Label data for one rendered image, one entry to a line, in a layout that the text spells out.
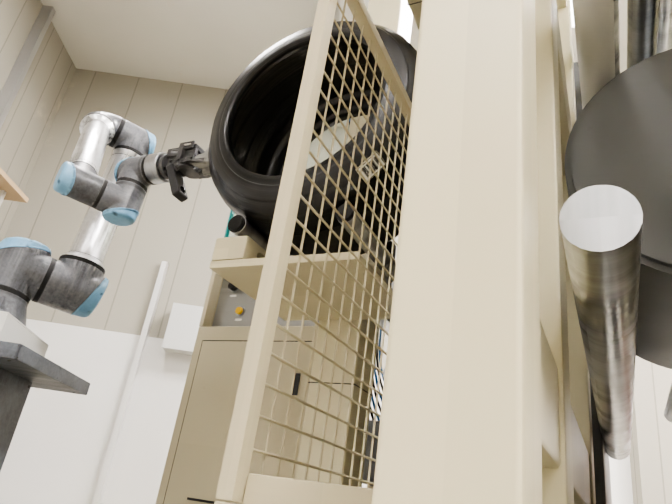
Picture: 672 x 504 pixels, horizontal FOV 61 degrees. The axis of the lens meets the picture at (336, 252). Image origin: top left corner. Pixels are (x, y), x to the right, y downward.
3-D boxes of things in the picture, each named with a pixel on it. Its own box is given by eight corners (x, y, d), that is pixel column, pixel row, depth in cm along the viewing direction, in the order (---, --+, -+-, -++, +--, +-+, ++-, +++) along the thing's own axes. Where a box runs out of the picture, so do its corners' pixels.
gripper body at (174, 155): (195, 139, 159) (162, 145, 165) (188, 165, 156) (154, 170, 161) (211, 154, 165) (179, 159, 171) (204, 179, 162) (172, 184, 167)
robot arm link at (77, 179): (92, 97, 207) (62, 163, 151) (125, 114, 213) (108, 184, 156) (79, 124, 211) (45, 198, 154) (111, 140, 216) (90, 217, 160)
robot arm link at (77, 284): (32, 306, 185) (114, 127, 218) (85, 324, 193) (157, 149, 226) (40, 297, 173) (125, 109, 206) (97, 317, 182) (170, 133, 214)
